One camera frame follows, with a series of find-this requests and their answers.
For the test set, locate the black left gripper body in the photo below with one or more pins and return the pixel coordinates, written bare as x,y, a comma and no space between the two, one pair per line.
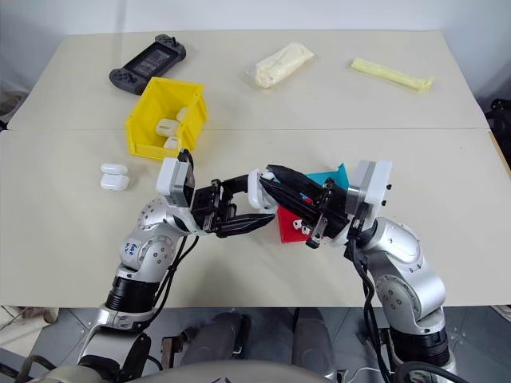
205,207

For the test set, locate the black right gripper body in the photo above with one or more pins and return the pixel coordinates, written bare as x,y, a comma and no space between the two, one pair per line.
331,211

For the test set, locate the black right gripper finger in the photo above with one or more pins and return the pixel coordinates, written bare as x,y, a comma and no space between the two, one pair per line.
291,205
299,182

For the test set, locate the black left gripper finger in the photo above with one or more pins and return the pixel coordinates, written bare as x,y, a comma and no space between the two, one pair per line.
237,184
247,224

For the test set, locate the white earbud case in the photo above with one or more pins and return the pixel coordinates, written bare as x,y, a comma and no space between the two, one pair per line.
255,199
115,182
183,114
172,142
114,168
167,127

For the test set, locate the white earbud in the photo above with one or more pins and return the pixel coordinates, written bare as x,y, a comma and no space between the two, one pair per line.
306,230
268,176
297,223

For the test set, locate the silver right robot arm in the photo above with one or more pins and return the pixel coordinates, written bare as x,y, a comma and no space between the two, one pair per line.
403,263

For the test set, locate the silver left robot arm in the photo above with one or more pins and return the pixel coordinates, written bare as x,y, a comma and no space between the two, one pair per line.
145,251

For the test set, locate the closed white earbud case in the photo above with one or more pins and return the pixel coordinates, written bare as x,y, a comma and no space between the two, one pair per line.
167,127
114,168
183,114
172,142
115,182

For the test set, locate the yellow plastic bin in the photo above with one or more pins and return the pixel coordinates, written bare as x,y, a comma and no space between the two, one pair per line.
151,107

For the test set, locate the red plastic tray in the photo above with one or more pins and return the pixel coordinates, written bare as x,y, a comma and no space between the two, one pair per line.
289,231

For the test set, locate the teal plastic tray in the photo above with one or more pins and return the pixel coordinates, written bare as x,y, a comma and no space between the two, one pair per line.
329,177

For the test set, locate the clear bag of cream filling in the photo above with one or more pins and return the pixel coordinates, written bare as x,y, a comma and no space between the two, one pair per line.
279,64

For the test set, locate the yellow wrapped stick packet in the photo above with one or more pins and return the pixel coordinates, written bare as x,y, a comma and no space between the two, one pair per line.
389,73

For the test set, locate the black handheld game console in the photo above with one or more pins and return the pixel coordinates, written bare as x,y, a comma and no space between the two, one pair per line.
147,64

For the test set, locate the grey robot torso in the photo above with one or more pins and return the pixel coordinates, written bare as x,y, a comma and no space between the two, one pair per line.
191,373

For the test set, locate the black equipment beside table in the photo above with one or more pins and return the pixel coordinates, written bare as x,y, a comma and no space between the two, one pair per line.
501,123

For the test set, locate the white cloth under table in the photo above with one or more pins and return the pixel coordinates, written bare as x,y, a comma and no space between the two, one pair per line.
24,317

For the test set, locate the grey round object beside table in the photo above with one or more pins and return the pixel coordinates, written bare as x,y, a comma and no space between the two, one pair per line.
10,107

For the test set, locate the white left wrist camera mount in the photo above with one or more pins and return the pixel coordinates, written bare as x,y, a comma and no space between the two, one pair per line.
172,177

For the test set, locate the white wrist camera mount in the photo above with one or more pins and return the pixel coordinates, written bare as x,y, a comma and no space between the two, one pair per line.
172,177
373,181

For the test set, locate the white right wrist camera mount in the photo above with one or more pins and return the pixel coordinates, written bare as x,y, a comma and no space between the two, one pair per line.
373,181

